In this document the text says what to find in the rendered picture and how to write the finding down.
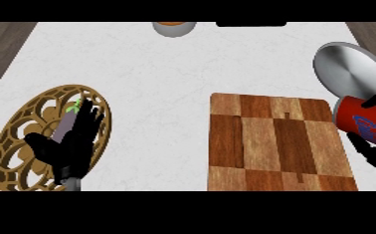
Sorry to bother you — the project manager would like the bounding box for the grey bowl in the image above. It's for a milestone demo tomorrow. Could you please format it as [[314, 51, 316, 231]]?
[[152, 21, 198, 39]]

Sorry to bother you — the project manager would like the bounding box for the black appliance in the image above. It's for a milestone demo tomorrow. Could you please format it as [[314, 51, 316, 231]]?
[[214, 21, 288, 28]]

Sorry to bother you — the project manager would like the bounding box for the silver pan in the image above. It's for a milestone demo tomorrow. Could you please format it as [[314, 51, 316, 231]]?
[[311, 41, 376, 102]]

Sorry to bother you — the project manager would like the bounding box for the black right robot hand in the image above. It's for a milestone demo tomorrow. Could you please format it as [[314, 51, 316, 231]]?
[[345, 94, 376, 168]]

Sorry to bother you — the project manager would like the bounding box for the purple eggplant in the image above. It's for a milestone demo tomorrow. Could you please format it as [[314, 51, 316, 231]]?
[[50, 98, 86, 144]]

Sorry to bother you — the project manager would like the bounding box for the checkered wooden cutting board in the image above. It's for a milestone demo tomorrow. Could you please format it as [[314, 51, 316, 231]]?
[[205, 92, 360, 192]]

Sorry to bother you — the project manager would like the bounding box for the gold ornate round placemat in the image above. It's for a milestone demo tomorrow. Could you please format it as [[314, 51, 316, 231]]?
[[0, 84, 114, 192]]

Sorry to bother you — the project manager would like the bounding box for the red can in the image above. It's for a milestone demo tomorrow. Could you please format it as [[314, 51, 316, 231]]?
[[332, 95, 376, 139]]

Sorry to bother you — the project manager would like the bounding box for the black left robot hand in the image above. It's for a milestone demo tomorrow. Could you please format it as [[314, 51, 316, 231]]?
[[22, 98, 106, 186]]

